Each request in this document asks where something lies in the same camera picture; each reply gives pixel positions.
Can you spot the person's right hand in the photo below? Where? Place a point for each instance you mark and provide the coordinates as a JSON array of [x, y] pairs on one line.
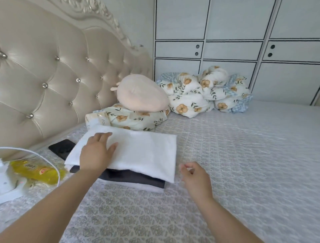
[[196, 181]]

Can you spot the person's left hand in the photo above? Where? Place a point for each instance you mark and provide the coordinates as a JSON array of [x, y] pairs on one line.
[[96, 154]]

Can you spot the dark grey garment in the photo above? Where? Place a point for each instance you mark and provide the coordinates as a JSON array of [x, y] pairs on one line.
[[135, 176]]

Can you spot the white printed t-shirt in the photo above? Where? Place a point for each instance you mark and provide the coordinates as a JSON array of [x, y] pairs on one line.
[[145, 152]]

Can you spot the bed with grey patterned sheet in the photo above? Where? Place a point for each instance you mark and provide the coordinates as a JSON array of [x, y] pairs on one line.
[[250, 160]]

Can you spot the person's right forearm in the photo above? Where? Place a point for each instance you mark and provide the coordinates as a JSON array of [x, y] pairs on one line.
[[225, 223]]

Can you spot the person's left forearm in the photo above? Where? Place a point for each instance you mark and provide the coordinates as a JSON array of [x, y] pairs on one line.
[[45, 210]]

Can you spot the white packet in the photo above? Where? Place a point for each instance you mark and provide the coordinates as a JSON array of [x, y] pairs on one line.
[[97, 120]]

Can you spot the black phone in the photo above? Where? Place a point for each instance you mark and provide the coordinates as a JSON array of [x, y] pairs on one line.
[[61, 148]]

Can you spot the floral pillow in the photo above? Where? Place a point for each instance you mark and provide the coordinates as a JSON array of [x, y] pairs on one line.
[[135, 120]]

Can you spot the yellow packet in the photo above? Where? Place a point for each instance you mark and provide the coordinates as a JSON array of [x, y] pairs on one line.
[[37, 171]]

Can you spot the pink plush pillow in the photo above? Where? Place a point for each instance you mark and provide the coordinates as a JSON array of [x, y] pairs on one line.
[[142, 92]]

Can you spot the white power strip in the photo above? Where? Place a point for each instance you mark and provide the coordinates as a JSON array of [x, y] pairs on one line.
[[15, 193]]

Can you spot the floral bunched quilt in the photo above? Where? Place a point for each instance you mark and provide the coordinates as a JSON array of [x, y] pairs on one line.
[[242, 102]]

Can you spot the beige tufted headboard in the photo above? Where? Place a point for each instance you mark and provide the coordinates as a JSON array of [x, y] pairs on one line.
[[50, 75]]

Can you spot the white wardrobe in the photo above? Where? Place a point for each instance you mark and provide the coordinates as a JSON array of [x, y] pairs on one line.
[[240, 30]]

